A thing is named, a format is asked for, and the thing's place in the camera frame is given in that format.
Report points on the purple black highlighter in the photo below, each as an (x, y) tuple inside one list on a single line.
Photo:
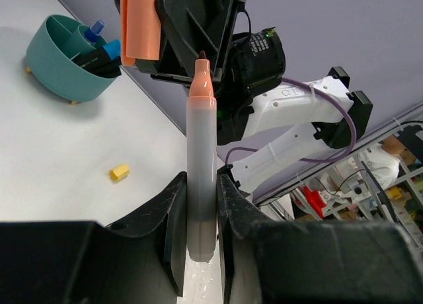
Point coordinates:
[(109, 70)]

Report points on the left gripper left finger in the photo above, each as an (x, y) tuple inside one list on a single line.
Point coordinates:
[(139, 258)]

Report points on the teal round pen holder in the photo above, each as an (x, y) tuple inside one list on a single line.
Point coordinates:
[(50, 55)]

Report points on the blue black highlighter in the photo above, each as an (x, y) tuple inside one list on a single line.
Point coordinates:
[(101, 56)]

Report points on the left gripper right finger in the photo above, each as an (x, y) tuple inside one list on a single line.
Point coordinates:
[(267, 261)]

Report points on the yellow marker cap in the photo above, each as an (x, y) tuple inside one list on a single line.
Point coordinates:
[(119, 173)]

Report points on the orange marker cap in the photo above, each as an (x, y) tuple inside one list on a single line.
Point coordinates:
[(140, 31)]

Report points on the background clutter shelf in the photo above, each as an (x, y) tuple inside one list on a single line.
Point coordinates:
[(372, 184)]

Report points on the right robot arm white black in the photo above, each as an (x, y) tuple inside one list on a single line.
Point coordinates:
[(292, 123)]

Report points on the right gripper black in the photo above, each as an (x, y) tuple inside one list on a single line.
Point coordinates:
[(249, 66)]

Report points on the grey marker orange tip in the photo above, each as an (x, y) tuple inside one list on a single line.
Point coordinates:
[(201, 135)]

